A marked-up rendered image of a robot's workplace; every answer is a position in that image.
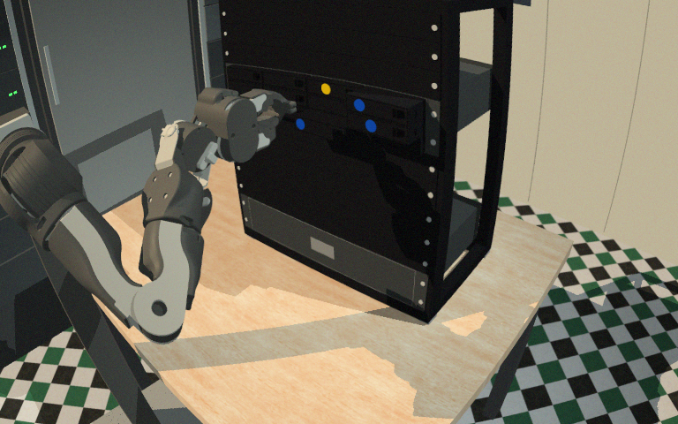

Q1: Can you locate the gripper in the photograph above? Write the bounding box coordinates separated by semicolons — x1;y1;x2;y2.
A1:
190;87;297;163

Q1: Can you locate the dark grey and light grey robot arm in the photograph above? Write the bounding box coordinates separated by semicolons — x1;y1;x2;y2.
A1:
0;113;218;345

